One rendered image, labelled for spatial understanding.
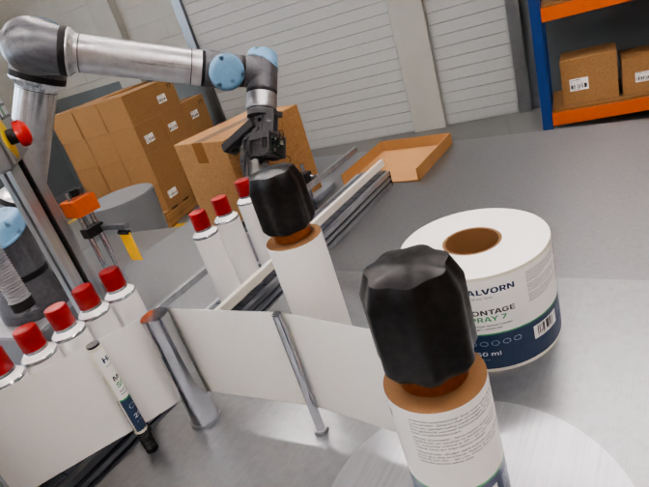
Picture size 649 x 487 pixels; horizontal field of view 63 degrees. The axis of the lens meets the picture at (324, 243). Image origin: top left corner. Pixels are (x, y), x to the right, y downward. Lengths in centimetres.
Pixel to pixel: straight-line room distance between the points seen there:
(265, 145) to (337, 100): 419
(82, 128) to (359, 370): 455
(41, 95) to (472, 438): 116
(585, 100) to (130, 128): 349
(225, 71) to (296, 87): 441
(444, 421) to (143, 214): 320
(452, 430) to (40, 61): 103
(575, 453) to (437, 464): 20
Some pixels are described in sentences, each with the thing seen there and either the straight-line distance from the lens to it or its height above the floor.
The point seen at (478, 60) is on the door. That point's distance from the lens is 507.
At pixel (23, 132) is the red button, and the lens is 87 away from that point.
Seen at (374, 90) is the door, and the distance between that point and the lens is 531.
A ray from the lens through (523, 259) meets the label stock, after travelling 69.
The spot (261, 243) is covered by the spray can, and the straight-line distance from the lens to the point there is 117.
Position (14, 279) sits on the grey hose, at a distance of 96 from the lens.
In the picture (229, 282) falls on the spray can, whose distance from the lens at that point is 107.
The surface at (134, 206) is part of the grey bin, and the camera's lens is 351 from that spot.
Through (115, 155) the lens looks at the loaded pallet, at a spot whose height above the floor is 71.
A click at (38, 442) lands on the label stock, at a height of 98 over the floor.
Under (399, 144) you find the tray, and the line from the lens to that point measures 191.
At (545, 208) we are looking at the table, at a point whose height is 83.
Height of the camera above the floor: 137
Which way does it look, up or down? 24 degrees down
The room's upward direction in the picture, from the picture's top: 18 degrees counter-clockwise
